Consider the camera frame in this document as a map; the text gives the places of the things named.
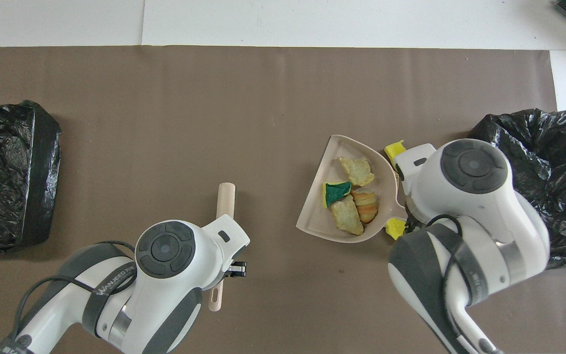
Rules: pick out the yellowish foam chunk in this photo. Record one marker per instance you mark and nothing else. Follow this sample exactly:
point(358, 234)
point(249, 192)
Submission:
point(356, 172)
point(366, 206)
point(347, 216)

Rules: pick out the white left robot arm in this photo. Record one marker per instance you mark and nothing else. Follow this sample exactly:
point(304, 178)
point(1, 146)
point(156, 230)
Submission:
point(165, 248)

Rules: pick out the bin with smooth black bag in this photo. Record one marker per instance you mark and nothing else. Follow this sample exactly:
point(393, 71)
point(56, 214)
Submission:
point(8, 172)

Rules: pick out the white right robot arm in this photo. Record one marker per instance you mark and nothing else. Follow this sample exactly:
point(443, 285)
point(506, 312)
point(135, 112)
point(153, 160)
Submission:
point(474, 164)

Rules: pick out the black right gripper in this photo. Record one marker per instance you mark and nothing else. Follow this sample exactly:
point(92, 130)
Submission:
point(412, 222)

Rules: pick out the yellow and green sponge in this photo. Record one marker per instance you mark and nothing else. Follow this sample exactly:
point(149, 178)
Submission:
point(337, 194)

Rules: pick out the brown paper table mat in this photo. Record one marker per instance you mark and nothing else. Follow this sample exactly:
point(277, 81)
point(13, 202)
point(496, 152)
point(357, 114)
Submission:
point(283, 98)

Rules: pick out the pale pink plastic dustpan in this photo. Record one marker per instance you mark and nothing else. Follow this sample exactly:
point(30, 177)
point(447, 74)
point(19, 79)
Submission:
point(322, 211)

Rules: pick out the beige hand brush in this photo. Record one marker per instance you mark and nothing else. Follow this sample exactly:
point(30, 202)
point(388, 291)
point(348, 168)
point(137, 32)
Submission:
point(225, 201)

